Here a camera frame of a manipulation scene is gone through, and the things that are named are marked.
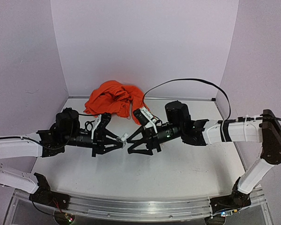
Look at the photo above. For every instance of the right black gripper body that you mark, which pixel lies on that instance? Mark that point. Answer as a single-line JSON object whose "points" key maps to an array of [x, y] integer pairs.
{"points": [[153, 137]]}

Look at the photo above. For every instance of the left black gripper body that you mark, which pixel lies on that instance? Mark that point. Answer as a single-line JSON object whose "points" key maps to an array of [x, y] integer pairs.
{"points": [[97, 141]]}

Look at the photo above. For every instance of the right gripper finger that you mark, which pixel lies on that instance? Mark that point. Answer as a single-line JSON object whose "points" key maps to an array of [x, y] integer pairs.
{"points": [[140, 147], [130, 139]]}

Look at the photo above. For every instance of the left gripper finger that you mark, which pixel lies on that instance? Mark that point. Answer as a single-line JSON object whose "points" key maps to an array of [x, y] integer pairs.
{"points": [[106, 148], [111, 135]]}

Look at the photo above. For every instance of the white nail polish cap brush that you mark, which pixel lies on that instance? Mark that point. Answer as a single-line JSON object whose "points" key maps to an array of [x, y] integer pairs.
{"points": [[124, 137]]}

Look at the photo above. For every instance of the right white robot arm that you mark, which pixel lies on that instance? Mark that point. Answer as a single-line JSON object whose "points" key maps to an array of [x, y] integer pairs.
{"points": [[264, 129]]}

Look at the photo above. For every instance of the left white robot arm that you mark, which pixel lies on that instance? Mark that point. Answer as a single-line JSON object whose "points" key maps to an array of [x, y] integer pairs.
{"points": [[66, 131]]}

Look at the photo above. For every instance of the orange crumpled garment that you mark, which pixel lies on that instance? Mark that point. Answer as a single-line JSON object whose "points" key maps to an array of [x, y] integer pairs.
{"points": [[115, 98]]}

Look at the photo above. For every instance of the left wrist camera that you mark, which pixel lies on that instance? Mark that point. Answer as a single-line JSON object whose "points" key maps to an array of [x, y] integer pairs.
{"points": [[100, 123]]}

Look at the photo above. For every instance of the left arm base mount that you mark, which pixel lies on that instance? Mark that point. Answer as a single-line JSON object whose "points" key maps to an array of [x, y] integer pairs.
{"points": [[45, 196]]}

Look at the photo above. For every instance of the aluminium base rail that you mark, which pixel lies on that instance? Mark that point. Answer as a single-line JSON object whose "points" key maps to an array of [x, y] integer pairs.
{"points": [[131, 210]]}

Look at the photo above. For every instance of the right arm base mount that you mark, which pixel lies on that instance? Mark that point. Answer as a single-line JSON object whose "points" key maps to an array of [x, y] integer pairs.
{"points": [[235, 201]]}

